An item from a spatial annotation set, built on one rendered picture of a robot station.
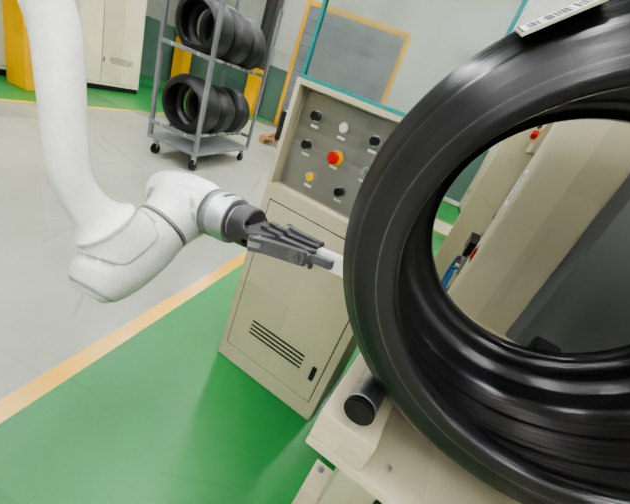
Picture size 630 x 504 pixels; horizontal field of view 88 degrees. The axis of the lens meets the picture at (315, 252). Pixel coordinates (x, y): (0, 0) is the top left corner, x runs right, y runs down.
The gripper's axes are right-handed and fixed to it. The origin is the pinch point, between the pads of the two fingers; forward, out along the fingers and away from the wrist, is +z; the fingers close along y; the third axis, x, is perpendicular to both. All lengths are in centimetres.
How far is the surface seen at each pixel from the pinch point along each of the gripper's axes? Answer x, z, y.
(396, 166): -18.0, 7.1, -11.2
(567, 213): -15.4, 30.8, 25.7
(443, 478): 25.8, 27.4, -2.0
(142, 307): 89, -111, 51
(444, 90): -26.1, 8.9, -9.1
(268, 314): 60, -42, 58
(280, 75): -99, -568, 808
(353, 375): 17.3, 8.8, -1.1
